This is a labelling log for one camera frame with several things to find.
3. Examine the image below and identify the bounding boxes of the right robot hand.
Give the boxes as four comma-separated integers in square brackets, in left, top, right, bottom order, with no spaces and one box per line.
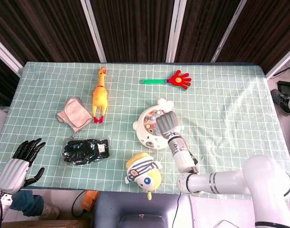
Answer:
[155,111,182,140]

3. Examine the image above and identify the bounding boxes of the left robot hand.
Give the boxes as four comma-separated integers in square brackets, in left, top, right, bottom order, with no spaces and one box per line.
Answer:
[0,138,47,194]

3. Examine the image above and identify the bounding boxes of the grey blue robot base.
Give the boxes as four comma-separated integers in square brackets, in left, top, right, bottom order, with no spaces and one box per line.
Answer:
[92,191,195,228]

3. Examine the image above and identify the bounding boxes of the white bear-shaped toy console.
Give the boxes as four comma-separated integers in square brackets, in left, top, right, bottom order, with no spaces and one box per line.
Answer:
[132,98,184,151]

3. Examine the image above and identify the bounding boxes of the dark blue cloth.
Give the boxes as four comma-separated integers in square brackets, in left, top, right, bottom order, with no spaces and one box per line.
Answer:
[9,189,45,217]

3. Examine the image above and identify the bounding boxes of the beige shoe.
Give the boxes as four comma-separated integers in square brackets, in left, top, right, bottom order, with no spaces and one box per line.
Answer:
[39,203,61,220]

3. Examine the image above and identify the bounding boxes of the yellow plush with striped sweater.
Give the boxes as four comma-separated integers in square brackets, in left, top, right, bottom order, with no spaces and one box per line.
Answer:
[125,152,163,201]

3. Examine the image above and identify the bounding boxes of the green checked tablecloth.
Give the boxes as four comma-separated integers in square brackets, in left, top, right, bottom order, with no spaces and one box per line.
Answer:
[0,62,290,202]

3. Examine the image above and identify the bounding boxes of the yellow rubber chicken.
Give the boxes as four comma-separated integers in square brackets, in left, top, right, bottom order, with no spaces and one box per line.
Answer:
[91,66,109,124]

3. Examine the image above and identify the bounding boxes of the black gloves in plastic bag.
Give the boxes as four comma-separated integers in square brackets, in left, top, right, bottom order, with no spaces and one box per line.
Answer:
[62,135,112,166]

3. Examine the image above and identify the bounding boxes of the orange device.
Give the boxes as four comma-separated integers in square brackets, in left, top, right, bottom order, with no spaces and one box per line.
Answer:
[81,190,101,212]

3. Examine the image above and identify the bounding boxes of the pink folded towel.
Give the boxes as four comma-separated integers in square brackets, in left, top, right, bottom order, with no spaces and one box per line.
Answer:
[56,98,93,139]

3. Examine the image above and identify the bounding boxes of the dark grey sneaker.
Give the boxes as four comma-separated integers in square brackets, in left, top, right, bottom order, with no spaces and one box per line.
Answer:
[271,88,290,116]

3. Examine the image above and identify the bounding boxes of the black box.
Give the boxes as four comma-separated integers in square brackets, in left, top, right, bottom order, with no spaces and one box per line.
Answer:
[277,80,290,96]

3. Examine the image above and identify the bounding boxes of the red hand clapper green handle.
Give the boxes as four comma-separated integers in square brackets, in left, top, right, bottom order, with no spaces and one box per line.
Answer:
[142,69,193,91]

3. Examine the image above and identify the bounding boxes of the black cable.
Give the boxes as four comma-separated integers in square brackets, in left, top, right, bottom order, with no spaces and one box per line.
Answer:
[71,190,87,218]
[213,219,234,228]

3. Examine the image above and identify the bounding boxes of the white metal frame post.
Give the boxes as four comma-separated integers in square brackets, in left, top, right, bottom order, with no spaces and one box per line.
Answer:
[0,34,25,77]
[211,0,248,63]
[264,43,290,80]
[165,0,187,63]
[80,0,107,63]

